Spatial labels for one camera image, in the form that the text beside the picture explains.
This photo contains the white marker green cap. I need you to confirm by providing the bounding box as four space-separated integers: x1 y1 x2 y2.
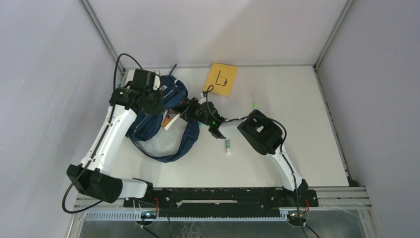
252 92 258 109

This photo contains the yellow Little Prince book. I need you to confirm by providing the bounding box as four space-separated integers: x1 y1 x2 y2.
203 62 238 97

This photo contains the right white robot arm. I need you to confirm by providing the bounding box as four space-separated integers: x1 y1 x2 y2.
186 98 309 206

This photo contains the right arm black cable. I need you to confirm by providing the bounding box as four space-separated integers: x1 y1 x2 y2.
203 84 311 238

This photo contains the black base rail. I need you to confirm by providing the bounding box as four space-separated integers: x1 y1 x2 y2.
123 187 319 219

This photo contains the navy blue student backpack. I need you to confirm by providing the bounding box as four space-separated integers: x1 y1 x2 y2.
126 66 200 163

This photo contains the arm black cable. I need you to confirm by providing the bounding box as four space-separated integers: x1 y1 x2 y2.
203 84 311 238
61 53 145 215

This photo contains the teal white glue stick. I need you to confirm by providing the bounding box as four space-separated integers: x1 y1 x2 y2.
225 138 231 155

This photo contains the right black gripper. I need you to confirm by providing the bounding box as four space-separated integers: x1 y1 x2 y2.
171 96 211 127

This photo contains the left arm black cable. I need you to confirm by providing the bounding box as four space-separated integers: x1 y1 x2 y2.
61 53 145 215

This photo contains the Jane Eyre colourful book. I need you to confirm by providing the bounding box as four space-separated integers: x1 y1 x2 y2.
161 110 181 130

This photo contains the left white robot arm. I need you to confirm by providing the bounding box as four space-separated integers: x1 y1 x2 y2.
66 68 164 207

